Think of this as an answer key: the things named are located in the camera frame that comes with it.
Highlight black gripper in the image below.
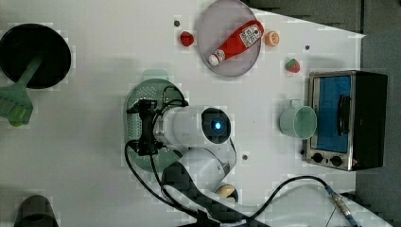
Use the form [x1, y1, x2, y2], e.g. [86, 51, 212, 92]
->
[126, 99, 162, 156]

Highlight mint green oval strainer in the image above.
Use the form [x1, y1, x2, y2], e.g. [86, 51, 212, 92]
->
[124, 69, 188, 172]

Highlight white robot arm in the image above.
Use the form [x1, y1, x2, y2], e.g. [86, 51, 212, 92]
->
[125, 98, 268, 227]

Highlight small red fruit toy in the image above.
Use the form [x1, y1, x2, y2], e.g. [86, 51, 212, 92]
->
[180, 31, 194, 47]

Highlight yellow banana toy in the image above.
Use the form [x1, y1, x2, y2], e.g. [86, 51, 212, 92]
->
[216, 184, 236, 202]

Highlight blue bowl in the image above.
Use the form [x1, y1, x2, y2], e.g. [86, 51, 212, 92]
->
[214, 183, 239, 203]

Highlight green spatula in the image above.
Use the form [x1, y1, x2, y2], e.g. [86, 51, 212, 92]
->
[0, 55, 43, 127]

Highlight dark grey cup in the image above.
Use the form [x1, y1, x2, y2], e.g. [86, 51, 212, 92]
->
[13, 195, 59, 227]

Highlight grey round plate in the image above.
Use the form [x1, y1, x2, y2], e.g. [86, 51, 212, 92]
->
[197, 0, 264, 77]

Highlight black round pan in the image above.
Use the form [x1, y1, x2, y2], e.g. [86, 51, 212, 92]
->
[0, 24, 72, 89]

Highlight red ketchup bottle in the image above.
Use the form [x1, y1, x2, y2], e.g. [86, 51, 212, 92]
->
[208, 20, 264, 66]

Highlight mint green cup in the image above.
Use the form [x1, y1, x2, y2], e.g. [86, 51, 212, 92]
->
[279, 99, 317, 140]

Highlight orange slice toy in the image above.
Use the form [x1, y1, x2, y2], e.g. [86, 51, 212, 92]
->
[265, 30, 280, 46]

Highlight red strawberry toy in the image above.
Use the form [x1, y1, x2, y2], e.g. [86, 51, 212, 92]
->
[285, 59, 301, 73]

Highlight black toaster oven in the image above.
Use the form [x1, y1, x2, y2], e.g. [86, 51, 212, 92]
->
[305, 70, 388, 171]

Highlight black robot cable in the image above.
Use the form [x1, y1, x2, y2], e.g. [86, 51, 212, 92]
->
[124, 85, 363, 227]

